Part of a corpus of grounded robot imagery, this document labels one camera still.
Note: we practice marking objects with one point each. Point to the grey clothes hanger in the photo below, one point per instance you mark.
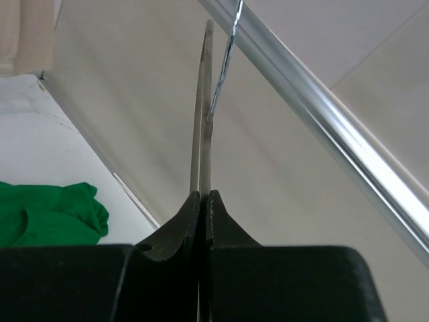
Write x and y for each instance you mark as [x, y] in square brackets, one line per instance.
[205, 104]

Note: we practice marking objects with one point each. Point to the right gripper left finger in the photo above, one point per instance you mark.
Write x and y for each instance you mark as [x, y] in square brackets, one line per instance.
[170, 256]

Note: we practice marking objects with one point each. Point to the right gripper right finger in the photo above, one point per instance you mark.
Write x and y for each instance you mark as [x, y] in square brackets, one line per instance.
[234, 270]

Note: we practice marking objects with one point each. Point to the metal clothes rack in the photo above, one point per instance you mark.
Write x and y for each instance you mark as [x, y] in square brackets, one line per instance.
[345, 138]

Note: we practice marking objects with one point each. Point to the green t shirt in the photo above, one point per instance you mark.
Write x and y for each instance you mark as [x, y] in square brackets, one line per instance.
[46, 215]

